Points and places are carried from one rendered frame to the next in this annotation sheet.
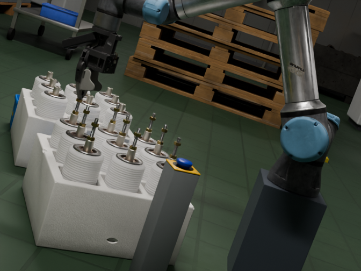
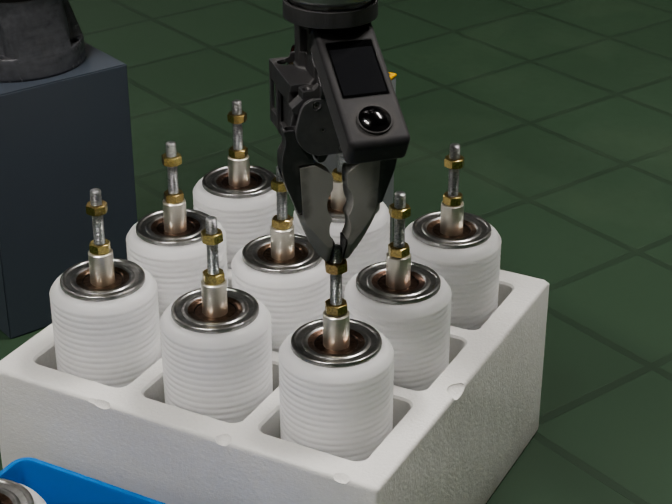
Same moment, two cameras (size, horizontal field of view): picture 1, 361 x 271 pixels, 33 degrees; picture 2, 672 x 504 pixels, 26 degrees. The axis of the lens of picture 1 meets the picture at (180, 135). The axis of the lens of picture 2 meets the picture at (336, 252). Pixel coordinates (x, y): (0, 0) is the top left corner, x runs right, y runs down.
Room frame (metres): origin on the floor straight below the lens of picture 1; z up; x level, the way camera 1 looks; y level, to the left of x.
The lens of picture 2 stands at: (2.37, 1.12, 0.87)
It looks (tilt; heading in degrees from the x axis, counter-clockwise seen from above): 27 degrees down; 232
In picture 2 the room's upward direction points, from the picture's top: straight up
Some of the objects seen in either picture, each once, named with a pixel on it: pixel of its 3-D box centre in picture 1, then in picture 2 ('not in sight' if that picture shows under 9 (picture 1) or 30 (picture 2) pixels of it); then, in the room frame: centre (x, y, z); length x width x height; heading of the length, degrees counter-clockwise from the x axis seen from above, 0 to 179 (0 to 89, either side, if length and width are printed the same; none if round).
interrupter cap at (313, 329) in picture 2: (72, 123); (336, 343); (1.73, 0.31, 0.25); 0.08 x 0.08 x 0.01
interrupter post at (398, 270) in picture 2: (80, 131); (398, 270); (1.63, 0.26, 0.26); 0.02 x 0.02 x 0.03
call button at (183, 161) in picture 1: (183, 164); not in sight; (1.44, -0.03, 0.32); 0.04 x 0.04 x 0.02
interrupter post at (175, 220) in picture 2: (158, 149); (174, 215); (1.72, 0.05, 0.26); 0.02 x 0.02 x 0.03
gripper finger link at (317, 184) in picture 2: (92, 85); (306, 200); (1.75, 0.29, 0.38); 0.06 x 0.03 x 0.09; 69
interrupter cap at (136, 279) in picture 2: (145, 140); (102, 280); (1.83, 0.10, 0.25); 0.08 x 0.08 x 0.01
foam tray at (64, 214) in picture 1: (102, 196); (285, 401); (1.68, 0.16, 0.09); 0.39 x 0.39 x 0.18; 24
